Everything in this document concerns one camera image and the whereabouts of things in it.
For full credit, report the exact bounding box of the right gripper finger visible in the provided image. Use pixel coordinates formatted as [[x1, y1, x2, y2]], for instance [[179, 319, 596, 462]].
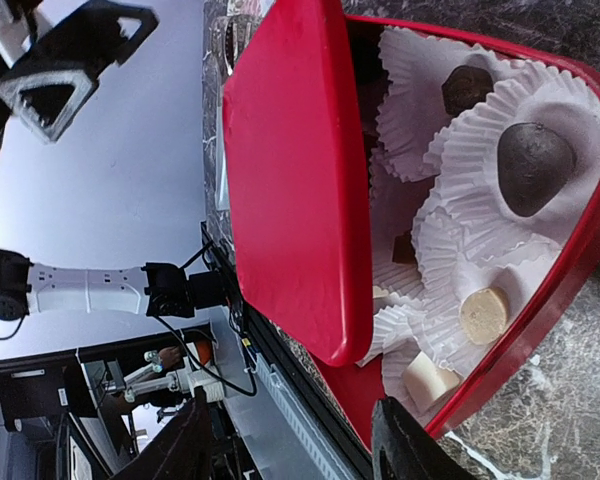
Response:
[[371, 397, 475, 480]]

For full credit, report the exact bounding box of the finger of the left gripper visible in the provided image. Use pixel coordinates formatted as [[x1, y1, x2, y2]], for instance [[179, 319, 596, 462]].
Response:
[[0, 64, 99, 143], [29, 1, 159, 75]]

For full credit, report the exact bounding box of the white chocolate piece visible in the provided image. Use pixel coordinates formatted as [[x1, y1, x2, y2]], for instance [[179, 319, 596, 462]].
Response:
[[372, 285, 389, 300], [402, 352, 460, 411]]

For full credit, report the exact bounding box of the tan round chocolate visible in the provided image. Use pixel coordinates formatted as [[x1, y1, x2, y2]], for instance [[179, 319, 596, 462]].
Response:
[[459, 287, 509, 345]]

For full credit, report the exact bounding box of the red box lid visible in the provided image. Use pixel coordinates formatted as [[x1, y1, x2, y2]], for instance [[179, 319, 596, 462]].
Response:
[[223, 1, 372, 367]]

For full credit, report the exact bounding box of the red box with paper cups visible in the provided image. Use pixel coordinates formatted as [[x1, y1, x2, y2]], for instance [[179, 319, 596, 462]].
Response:
[[321, 24, 600, 445]]

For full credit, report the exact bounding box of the dark chocolate piece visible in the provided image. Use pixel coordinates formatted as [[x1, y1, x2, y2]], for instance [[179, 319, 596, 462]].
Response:
[[496, 122, 577, 218], [441, 65, 494, 117]]

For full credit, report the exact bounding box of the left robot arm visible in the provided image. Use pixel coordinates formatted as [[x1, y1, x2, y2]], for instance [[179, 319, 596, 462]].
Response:
[[0, 1, 226, 323]]

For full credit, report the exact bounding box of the black front table rail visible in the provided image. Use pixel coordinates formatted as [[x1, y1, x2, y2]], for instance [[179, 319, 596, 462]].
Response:
[[201, 222, 373, 479]]

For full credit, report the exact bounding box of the white slotted cable duct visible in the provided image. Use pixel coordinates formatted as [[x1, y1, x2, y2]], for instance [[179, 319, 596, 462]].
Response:
[[256, 353, 358, 479]]

